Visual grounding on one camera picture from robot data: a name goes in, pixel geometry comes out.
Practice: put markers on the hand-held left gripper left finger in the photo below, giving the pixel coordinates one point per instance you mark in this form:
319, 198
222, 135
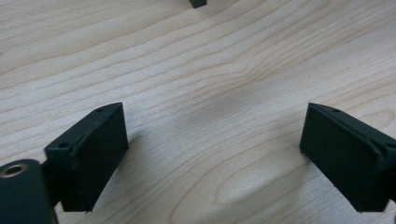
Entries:
93, 155

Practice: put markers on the black two-tier metal rack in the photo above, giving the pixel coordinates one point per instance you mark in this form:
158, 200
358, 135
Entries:
198, 3

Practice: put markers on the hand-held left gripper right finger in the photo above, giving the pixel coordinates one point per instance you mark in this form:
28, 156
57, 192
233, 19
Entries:
345, 155

